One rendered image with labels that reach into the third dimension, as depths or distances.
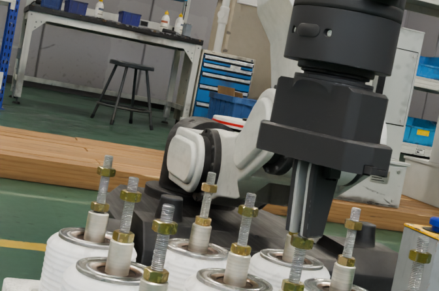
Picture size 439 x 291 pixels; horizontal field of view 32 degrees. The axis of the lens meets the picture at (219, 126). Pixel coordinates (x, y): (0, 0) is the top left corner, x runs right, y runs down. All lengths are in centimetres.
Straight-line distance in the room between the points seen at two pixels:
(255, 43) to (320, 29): 663
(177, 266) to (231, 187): 52
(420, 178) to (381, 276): 237
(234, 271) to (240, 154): 46
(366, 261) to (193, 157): 37
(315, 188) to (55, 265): 31
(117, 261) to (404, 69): 255
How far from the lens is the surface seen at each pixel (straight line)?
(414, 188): 369
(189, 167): 143
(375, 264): 132
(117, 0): 915
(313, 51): 59
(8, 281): 89
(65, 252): 79
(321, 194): 62
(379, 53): 60
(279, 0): 122
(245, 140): 117
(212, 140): 142
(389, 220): 306
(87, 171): 264
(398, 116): 317
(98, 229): 82
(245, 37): 718
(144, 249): 115
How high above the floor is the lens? 44
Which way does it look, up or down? 3 degrees down
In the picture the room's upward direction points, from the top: 11 degrees clockwise
